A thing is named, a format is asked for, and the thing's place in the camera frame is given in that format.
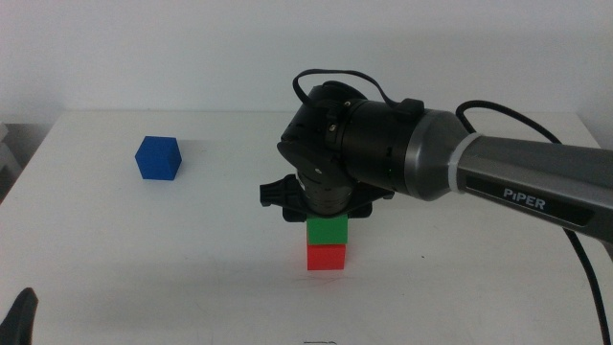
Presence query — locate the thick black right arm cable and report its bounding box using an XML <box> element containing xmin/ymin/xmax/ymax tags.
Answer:
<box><xmin>454</xmin><ymin>100</ymin><xmax>613</xmax><ymax>345</ymax></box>

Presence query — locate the red cube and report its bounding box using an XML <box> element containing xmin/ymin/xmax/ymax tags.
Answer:
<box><xmin>306</xmin><ymin>242</ymin><xmax>347</xmax><ymax>271</ymax></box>

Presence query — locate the blue cube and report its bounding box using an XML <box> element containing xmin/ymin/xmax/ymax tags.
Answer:
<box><xmin>134</xmin><ymin>135</ymin><xmax>183</xmax><ymax>181</ymax></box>

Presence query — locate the thin black right camera cable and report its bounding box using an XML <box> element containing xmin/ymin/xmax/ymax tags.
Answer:
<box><xmin>292</xmin><ymin>69</ymin><xmax>425</xmax><ymax>119</ymax></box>

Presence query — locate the green cube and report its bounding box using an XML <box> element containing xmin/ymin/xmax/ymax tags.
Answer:
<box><xmin>306</xmin><ymin>213</ymin><xmax>350</xmax><ymax>246</ymax></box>

